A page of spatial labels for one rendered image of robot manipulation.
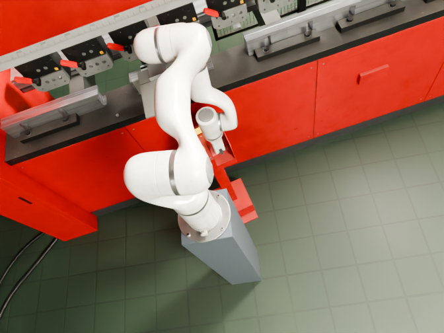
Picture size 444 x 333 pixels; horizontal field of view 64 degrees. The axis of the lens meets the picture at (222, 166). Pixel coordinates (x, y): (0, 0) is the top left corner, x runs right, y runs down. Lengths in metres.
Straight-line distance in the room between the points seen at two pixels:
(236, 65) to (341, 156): 1.04
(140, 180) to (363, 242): 1.61
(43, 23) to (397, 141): 2.06
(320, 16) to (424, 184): 1.23
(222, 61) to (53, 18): 0.75
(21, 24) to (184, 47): 0.70
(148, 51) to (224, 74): 0.71
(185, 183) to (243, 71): 0.95
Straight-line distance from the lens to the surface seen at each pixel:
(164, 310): 2.31
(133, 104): 1.78
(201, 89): 1.30
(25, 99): 2.40
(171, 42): 1.05
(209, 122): 1.37
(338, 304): 2.18
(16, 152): 1.99
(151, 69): 1.69
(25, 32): 1.55
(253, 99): 1.82
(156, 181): 0.89
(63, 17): 1.49
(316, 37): 1.78
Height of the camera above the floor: 2.16
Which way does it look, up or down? 62 degrees down
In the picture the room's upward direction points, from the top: 25 degrees counter-clockwise
